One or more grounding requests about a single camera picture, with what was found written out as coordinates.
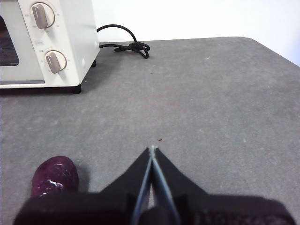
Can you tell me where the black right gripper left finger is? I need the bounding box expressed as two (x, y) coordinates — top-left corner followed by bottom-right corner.
(13, 147), (152, 225)

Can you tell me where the cream Toshiba toaster oven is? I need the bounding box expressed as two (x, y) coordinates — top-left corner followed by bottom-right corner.
(0, 0), (100, 95)

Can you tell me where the black oven power cable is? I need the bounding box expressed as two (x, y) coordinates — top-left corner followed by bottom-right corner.
(96, 24), (151, 60)

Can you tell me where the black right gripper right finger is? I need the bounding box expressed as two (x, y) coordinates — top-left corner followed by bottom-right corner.
(152, 147), (296, 225)

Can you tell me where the beige oven knob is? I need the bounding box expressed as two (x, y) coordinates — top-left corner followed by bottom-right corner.
(30, 2), (56, 30)
(44, 50), (68, 75)

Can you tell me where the purple eggplant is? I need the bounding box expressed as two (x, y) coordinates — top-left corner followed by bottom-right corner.
(31, 156), (79, 198)

